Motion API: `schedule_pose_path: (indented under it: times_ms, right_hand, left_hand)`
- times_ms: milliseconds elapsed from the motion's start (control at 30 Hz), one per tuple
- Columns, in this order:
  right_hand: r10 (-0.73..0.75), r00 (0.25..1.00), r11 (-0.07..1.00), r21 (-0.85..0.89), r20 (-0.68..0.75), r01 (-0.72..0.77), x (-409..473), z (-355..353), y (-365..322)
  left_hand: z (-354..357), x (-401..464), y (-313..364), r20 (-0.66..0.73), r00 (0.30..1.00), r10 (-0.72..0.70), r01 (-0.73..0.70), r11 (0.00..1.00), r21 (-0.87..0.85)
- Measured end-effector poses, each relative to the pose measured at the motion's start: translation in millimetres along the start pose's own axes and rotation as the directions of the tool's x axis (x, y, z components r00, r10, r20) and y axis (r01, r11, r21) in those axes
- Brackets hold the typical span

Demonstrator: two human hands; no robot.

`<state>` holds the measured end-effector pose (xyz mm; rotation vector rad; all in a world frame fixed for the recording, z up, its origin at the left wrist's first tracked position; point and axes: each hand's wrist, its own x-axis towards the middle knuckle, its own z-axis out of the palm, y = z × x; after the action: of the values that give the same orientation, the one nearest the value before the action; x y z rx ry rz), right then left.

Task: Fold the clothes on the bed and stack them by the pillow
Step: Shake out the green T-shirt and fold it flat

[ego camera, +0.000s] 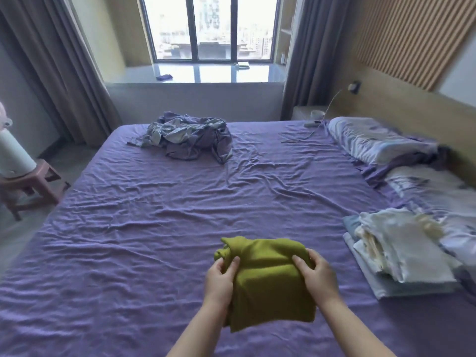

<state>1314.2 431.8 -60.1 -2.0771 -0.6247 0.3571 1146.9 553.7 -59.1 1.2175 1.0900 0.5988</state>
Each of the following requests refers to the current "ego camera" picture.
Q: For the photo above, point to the person's left forearm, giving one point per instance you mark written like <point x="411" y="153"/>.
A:
<point x="197" y="334"/>

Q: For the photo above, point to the wooden window shelf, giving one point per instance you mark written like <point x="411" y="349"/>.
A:
<point x="284" y="29"/>

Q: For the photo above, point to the pink fan white base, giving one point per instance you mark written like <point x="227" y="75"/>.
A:
<point x="13" y="152"/>

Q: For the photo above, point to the light blue denim jeans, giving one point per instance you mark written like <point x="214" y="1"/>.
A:
<point x="351" y="223"/>

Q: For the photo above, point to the green garment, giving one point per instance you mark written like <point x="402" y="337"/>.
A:
<point x="271" y="282"/>

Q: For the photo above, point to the grey flat remote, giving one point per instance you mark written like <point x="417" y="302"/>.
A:
<point x="311" y="124"/>

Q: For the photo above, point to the brown plastic stool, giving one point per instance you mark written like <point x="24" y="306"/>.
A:
<point x="33" y="185"/>

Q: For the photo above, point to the person's right hand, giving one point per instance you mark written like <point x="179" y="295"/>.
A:
<point x="320" y="278"/>

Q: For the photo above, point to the crumpled purple grey quilt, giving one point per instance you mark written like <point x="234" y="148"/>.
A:
<point x="186" y="135"/>

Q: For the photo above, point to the person's right forearm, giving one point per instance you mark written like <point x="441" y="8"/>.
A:
<point x="353" y="330"/>

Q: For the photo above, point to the small purple item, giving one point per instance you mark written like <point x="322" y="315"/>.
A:
<point x="164" y="77"/>

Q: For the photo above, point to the white round lamp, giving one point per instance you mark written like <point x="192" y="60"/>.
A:
<point x="317" y="114"/>

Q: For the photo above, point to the small white box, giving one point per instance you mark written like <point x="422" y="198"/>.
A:
<point x="243" y="65"/>

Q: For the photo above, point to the floral pillow purple trim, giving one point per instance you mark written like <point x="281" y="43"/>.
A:
<point x="375" y="139"/>
<point x="431" y="193"/>

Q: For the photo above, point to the person's left hand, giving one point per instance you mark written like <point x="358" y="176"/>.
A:
<point x="219" y="286"/>

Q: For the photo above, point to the slatted wooden wall panel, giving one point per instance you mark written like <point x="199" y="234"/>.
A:
<point x="416" y="37"/>

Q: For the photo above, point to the grey curtain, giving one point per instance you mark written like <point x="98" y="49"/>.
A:
<point x="55" y="70"/>
<point x="312" y="52"/>

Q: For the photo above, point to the white bay window sill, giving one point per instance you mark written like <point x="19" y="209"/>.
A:
<point x="193" y="74"/>

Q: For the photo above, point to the low beige bedside table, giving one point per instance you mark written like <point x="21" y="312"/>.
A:
<point x="301" y="113"/>

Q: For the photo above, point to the dark framed window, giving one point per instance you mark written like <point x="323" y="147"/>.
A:
<point x="212" y="29"/>

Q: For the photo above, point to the purple sheet bed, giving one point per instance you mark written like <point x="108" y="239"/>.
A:
<point x="148" y="219"/>

